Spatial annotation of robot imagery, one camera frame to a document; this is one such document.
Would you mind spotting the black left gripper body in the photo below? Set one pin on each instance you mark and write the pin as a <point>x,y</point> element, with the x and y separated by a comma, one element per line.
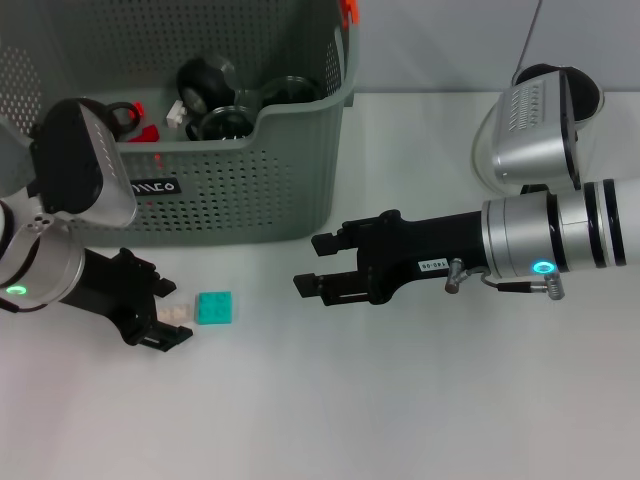
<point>120,290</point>

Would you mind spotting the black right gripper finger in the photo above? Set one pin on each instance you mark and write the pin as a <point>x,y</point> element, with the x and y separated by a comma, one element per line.
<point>307,285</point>
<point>325,243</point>

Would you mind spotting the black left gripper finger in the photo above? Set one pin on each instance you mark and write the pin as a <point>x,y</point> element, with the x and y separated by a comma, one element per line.
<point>167,336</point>
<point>165,287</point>

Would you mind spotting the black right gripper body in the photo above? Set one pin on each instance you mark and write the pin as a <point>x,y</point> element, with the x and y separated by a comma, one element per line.
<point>425,242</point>

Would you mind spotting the white building brick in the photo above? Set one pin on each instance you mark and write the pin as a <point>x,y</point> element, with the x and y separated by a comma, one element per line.
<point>176,312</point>
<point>175,114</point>

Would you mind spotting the teal building brick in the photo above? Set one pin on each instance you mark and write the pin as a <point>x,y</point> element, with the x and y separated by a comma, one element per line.
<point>215,307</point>

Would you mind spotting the large bright red brick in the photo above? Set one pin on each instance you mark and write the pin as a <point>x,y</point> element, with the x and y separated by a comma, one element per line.
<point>159,160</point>

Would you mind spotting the dark red brick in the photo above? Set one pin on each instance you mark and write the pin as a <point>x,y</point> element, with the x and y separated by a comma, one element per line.
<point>147,134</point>

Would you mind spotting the glass teacup with black base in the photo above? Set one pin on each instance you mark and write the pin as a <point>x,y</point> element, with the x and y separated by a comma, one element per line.
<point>222,125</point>
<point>202,82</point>
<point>290,92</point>

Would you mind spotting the small red brick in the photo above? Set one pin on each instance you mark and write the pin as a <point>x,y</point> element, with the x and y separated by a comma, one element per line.
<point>138,109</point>

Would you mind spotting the grey-green perforated storage bin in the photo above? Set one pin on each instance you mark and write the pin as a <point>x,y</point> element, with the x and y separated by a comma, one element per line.
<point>225,200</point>

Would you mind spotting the dark clay teapot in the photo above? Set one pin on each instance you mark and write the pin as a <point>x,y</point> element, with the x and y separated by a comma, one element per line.
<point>122,120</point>

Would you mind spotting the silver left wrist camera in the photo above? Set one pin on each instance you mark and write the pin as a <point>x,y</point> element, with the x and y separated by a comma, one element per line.
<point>85,165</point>

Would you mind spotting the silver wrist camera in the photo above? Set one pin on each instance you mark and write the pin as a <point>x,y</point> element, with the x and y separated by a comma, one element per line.
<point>85,165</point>
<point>530,145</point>

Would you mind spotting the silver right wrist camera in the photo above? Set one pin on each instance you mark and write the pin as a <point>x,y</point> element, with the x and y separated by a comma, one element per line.
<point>530,145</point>

